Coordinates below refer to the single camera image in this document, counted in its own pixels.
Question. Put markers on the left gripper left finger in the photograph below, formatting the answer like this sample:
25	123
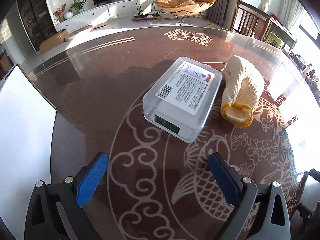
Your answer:
43	220

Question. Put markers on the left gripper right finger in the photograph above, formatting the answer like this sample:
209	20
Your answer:
272	219

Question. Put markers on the large white cardboard box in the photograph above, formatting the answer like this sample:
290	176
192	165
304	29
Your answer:
27	122

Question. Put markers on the cream yellow rolled cloth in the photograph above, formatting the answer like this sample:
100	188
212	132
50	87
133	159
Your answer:
244	86

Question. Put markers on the clear plastic storage box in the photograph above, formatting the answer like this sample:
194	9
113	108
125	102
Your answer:
182	98

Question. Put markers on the brown cardboard box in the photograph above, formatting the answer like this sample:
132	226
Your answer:
53	41

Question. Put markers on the wooden chair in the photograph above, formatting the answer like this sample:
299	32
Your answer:
250	21

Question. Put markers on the red flower vase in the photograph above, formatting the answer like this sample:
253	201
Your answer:
59	13

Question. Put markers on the white tv cabinet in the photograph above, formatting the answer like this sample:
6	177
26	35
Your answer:
104	13

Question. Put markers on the dark glass display cabinet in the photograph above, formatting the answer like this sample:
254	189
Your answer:
36	20

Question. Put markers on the white cat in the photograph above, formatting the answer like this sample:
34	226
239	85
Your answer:
264	4

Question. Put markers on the green potted plant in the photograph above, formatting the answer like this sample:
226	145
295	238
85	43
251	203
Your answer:
77	5

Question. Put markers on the orange lounge chair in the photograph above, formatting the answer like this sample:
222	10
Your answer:
185	7

